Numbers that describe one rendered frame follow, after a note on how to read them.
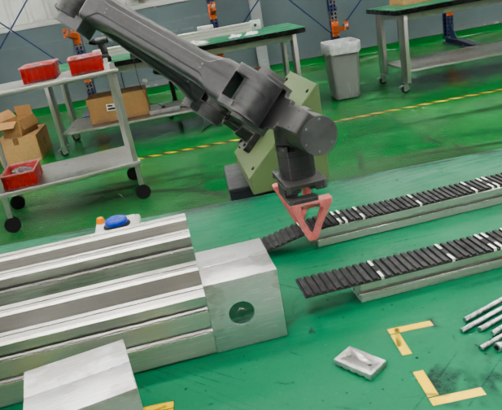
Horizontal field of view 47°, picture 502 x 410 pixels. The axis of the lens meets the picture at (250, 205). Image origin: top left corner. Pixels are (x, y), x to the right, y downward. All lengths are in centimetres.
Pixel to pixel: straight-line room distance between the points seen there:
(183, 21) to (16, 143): 342
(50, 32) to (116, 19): 755
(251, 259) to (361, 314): 16
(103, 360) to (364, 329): 32
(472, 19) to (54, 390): 894
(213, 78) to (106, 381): 47
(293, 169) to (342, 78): 495
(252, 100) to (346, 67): 498
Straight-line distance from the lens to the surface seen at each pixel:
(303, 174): 88
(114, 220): 103
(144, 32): 95
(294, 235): 93
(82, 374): 59
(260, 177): 121
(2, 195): 385
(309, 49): 853
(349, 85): 584
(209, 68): 87
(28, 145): 582
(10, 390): 76
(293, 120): 80
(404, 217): 99
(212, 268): 72
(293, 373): 67
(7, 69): 873
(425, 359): 68
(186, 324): 70
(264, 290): 70
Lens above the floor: 119
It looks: 21 degrees down
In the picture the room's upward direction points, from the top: 10 degrees counter-clockwise
